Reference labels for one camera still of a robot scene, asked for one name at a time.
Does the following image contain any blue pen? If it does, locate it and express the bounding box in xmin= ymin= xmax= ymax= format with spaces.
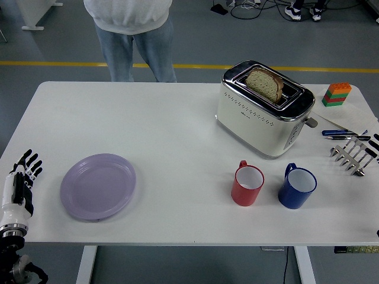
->
xmin=321 ymin=129 xmax=353 ymax=136

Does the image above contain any white furniture base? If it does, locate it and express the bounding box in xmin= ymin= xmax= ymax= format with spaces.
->
xmin=16 ymin=0 xmax=64 ymax=31

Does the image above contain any white table leg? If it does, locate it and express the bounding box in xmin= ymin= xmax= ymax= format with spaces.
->
xmin=75 ymin=245 xmax=98 ymax=284
xmin=294 ymin=245 xmax=316 ymax=284

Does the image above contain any white paper sheet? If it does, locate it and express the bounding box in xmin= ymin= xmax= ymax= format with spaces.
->
xmin=312 ymin=100 xmax=379 ymax=137

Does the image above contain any cream and chrome toaster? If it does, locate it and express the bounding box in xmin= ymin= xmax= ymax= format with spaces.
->
xmin=215 ymin=60 xmax=318 ymax=160

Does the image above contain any metal toast rack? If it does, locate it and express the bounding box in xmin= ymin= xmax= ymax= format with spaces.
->
xmin=329 ymin=138 xmax=376 ymax=178

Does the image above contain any white power strip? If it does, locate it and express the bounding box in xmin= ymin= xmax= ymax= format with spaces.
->
xmin=226 ymin=0 xmax=261 ymax=7

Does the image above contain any red mug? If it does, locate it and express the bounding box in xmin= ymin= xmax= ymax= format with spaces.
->
xmin=230 ymin=160 xmax=265 ymax=207

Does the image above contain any purple plate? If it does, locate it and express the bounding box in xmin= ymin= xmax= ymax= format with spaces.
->
xmin=60 ymin=153 xmax=137 ymax=222

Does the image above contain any bread slice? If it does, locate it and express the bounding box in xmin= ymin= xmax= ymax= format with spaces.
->
xmin=245 ymin=67 xmax=284 ymax=104

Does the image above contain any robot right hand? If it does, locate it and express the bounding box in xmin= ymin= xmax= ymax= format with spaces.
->
xmin=364 ymin=134 xmax=379 ymax=164

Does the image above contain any black pen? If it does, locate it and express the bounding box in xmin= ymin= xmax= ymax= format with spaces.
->
xmin=324 ymin=135 xmax=371 ymax=141

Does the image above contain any black floor cable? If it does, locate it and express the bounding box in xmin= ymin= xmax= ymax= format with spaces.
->
xmin=230 ymin=0 xmax=297 ymax=21

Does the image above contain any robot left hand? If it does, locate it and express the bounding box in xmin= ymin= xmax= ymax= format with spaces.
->
xmin=0 ymin=149 xmax=43 ymax=228

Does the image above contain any table control panel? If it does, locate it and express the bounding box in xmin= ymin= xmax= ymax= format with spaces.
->
xmin=334 ymin=246 xmax=379 ymax=254

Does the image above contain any person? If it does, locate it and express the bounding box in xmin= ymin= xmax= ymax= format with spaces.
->
xmin=284 ymin=0 xmax=326 ymax=22
xmin=83 ymin=0 xmax=178 ymax=83

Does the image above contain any black hanging cable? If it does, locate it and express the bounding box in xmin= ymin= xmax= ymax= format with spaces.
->
xmin=282 ymin=247 xmax=290 ymax=284

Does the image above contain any toy brick stack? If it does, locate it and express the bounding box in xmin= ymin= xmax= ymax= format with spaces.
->
xmin=321 ymin=82 xmax=352 ymax=107

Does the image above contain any blue mug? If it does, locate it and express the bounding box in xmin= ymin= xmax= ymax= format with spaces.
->
xmin=277 ymin=162 xmax=317 ymax=209

